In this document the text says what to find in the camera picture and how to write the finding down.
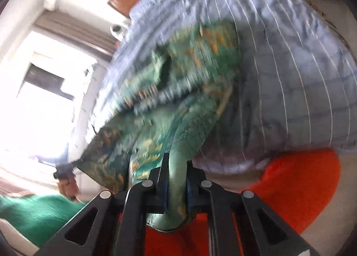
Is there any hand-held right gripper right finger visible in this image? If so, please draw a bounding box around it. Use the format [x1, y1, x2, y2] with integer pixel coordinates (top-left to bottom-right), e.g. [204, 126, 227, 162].
[185, 161, 321, 256]

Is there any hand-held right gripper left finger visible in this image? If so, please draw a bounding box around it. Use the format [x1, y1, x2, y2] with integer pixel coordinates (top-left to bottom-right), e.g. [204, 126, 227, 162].
[36, 153, 170, 256]

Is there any orange fuzzy blanket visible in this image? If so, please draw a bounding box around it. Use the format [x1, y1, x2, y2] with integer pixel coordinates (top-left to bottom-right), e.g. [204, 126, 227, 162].
[120, 149, 342, 256]

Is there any white desk fan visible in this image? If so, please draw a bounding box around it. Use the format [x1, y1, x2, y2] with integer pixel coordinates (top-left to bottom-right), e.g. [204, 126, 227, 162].
[110, 23, 126, 37]

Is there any blue checked duvet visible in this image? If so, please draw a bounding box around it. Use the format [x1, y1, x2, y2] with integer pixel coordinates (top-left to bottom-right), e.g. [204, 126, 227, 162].
[68, 0, 357, 174]

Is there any grey curtain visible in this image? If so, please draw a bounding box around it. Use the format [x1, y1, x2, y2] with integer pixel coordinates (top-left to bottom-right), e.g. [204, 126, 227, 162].
[33, 11, 118, 61]

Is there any green printed jacket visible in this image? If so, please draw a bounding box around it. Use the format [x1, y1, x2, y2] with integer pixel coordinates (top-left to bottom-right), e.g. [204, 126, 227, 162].
[77, 20, 243, 231]

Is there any window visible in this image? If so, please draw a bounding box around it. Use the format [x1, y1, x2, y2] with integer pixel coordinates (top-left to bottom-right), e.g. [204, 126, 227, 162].
[0, 30, 98, 190]

